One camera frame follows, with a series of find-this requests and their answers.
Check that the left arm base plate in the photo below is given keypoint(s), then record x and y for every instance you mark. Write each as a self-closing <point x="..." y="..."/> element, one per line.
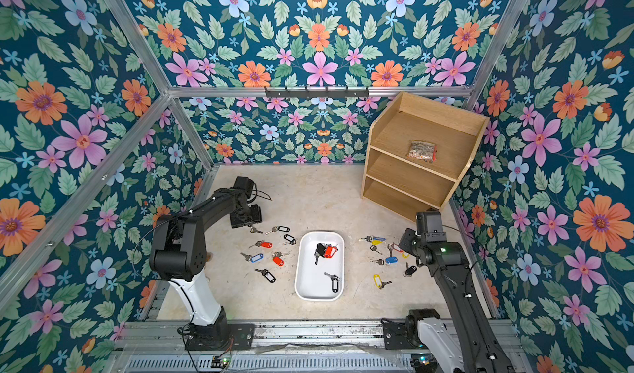
<point x="219" y="337"/>

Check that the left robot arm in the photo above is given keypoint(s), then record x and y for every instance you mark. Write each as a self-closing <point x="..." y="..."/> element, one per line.
<point x="179" y="254"/>

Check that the blue tag key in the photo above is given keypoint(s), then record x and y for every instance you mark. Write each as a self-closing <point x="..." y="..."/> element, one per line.
<point x="388" y="261"/>

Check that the clear bag of small items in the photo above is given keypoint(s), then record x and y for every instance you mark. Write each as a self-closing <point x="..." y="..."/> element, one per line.
<point x="422" y="151"/>

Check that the yellow frame tag key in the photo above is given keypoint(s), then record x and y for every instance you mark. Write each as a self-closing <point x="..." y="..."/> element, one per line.
<point x="379" y="282"/>

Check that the white plastic storage box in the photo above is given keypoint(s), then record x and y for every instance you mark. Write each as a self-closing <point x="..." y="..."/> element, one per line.
<point x="310" y="283"/>

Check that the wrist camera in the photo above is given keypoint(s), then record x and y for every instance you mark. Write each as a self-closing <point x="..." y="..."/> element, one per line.
<point x="247" y="186"/>
<point x="430" y="227"/>

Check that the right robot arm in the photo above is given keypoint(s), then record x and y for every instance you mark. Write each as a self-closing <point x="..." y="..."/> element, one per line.
<point x="476" y="348"/>

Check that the solid black tag key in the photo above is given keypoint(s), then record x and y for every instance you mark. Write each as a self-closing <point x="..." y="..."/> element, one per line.
<point x="410" y="270"/>

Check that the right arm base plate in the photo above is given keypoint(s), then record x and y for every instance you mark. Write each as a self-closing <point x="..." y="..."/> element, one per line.
<point x="399" y="335"/>

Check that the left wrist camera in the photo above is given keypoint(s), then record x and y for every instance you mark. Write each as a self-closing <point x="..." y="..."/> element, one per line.
<point x="247" y="186"/>

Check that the red tag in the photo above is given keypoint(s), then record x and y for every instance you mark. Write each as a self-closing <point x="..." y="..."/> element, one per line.
<point x="278" y="258"/>
<point x="329" y="251"/>

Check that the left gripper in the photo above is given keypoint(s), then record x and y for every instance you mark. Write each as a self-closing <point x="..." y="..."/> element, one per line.
<point x="257" y="218"/>

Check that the black wall hook rail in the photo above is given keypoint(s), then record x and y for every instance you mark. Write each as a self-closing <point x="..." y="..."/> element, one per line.
<point x="307" y="93"/>

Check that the black tag in box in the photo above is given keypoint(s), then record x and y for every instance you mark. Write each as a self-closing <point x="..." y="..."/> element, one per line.
<point x="320" y="252"/>

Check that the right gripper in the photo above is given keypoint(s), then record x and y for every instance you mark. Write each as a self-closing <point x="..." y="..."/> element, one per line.
<point x="409" y="244"/>

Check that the aluminium front rail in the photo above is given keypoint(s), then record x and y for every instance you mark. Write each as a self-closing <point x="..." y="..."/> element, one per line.
<point x="354" y="336"/>

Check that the black frame tag key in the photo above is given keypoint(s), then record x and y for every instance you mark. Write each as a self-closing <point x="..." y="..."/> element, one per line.
<point x="267" y="275"/>

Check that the wooden shelf unit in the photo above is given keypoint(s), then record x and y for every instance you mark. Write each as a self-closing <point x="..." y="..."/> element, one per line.
<point x="407" y="186"/>

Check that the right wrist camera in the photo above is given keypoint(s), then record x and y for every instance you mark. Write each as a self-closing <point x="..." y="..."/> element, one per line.
<point x="430" y="227"/>

